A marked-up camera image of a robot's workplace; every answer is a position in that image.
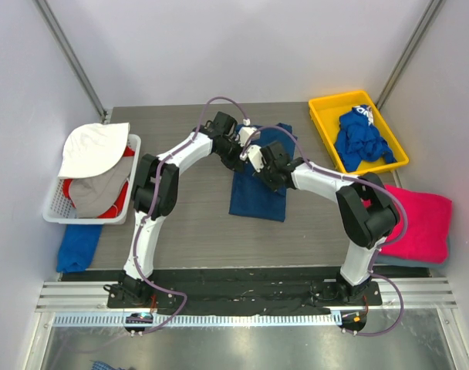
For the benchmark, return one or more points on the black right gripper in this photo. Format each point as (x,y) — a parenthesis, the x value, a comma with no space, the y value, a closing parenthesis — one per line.
(268,180)

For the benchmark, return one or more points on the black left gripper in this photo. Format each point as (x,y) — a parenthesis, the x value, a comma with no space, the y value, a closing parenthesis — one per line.
(236,162)

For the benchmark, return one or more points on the dark blue mickey t shirt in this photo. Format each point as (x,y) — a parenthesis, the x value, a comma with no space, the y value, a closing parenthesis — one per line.
(250,197)

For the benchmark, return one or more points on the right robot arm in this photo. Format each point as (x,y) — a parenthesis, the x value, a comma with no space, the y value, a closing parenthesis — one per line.
(368,214)

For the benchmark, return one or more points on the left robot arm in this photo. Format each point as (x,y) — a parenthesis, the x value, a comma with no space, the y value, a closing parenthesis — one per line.
(155,192)

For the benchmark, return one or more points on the yellow plastic tray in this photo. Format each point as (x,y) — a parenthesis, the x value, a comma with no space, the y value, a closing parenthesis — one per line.
(325,112)

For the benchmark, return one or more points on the royal blue t shirt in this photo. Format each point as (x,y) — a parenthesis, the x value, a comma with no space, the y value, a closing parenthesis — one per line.
(359,140)

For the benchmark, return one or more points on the red t shirt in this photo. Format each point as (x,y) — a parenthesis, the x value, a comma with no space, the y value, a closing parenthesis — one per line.
(115,210)

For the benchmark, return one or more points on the white t shirt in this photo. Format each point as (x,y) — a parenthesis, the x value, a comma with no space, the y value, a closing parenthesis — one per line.
(92,149)

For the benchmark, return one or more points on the grey folded t shirt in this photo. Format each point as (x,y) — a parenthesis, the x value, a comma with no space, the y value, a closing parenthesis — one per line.
(401,262)

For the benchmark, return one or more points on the pink folded t shirt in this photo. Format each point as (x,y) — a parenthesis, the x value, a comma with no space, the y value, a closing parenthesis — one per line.
(429,217)

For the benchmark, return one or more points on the blue folded t shirt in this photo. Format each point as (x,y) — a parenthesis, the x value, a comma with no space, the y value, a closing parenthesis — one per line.
(78,247)

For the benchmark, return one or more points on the white plastic laundry basket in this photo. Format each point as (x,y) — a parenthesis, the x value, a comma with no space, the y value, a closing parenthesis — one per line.
(59,210)

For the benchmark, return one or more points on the checkered cloth bottom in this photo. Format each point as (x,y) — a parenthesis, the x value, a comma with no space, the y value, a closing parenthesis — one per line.
(99,365)

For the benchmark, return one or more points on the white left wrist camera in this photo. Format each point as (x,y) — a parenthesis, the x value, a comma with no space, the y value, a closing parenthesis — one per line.
(247,133)

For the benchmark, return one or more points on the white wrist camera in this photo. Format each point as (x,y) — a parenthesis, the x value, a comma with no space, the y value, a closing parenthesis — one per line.
(247,133)
(253,155)

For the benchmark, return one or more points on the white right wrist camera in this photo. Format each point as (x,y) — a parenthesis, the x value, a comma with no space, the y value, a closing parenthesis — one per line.
(253,155)

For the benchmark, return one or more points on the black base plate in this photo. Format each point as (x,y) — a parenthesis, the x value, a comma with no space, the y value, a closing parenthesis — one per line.
(166,281)

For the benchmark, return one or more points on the slotted cable duct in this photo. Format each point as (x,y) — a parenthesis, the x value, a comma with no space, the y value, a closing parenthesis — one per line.
(142,319)

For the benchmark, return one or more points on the aluminium frame post left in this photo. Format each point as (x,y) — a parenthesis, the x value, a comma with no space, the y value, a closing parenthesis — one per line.
(63,43)

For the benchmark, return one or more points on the aluminium frame post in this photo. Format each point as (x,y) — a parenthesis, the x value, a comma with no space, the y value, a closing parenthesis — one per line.
(63,43)
(426,20)

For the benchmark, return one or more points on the aluminium frame post right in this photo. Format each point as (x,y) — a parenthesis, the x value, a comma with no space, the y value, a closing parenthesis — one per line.
(426,20)

